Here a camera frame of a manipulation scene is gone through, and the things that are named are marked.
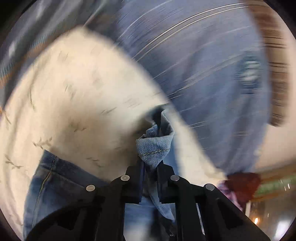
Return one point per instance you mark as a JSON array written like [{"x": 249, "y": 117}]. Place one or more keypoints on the dark red cloth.
[{"x": 244, "y": 186}]

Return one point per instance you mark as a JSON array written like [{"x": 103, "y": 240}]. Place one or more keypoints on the blue plaid pillow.
[{"x": 207, "y": 56}]

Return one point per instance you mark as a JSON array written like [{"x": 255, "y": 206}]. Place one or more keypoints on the blue denim jeans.
[{"x": 58, "y": 183}]

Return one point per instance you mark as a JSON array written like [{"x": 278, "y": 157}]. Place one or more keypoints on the cream leaf-print bed sheet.
[{"x": 84, "y": 100}]

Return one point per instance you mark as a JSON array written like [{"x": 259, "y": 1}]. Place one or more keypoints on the purple floral garment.
[{"x": 229, "y": 194}]

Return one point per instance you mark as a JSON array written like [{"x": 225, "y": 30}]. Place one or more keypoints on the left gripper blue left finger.
[{"x": 134, "y": 186}]

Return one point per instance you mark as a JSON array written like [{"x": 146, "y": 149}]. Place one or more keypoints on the brown striped bolster pillow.
[{"x": 276, "y": 49}]

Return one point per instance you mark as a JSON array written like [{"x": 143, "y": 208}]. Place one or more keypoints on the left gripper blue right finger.
[{"x": 165, "y": 188}]

